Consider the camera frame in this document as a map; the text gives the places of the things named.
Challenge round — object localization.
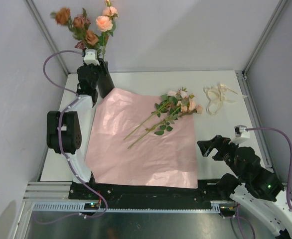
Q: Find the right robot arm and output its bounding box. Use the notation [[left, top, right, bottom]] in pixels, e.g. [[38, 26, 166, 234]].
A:
[[197, 135, 292, 239]]

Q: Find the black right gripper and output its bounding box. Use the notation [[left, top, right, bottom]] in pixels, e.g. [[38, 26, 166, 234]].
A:
[[196, 134, 245, 180]]

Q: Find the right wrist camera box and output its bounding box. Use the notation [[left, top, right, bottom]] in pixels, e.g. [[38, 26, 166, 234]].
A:
[[229, 125, 250, 145]]

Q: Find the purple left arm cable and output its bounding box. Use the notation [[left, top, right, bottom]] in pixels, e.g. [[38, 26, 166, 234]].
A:
[[32, 49, 109, 225]]

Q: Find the left aluminium frame post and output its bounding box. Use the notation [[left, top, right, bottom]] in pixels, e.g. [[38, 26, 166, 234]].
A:
[[23, 0, 69, 76]]

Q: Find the mauve rose stem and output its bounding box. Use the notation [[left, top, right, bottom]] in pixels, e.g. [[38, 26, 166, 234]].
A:
[[73, 14, 91, 50]]

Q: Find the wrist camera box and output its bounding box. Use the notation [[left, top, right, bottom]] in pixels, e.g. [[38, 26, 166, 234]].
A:
[[229, 125, 250, 145], [83, 49, 100, 66]]

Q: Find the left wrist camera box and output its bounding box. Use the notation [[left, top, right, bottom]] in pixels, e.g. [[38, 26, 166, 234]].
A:
[[83, 49, 100, 66]]

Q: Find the right aluminium frame post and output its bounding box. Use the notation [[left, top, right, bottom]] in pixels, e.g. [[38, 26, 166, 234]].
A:
[[242, 0, 290, 73]]

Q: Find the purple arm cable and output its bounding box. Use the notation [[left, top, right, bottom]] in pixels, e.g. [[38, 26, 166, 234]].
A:
[[32, 49, 109, 225], [235, 126, 292, 239]]

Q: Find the pink wrapping paper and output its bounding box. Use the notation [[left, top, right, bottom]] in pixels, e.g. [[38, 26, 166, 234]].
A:
[[85, 88, 198, 189]]

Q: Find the white slotted cable duct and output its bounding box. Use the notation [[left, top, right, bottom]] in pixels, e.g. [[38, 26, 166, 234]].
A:
[[32, 201, 236, 213]]

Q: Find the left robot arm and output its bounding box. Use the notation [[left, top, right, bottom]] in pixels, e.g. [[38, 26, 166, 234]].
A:
[[47, 58, 105, 199]]

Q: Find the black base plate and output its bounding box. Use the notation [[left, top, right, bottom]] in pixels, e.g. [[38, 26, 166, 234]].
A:
[[68, 179, 239, 211]]

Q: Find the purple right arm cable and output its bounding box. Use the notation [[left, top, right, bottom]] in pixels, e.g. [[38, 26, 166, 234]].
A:
[[235, 126, 292, 239]]

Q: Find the cream printed ribbon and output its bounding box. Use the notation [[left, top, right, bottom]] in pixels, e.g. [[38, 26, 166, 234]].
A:
[[203, 83, 248, 116]]

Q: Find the rust orange rose stem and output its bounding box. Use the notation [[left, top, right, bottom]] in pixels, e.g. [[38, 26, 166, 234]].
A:
[[50, 7, 100, 51]]

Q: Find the aluminium frame post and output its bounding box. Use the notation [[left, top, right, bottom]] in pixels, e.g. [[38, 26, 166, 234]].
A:
[[242, 0, 290, 73], [23, 0, 69, 76]]

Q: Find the pale peach rose stem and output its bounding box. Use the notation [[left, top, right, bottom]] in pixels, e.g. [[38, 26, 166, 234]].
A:
[[127, 98, 204, 150]]

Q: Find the black conical vase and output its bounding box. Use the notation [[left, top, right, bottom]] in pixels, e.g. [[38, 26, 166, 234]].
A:
[[97, 66, 115, 98]]

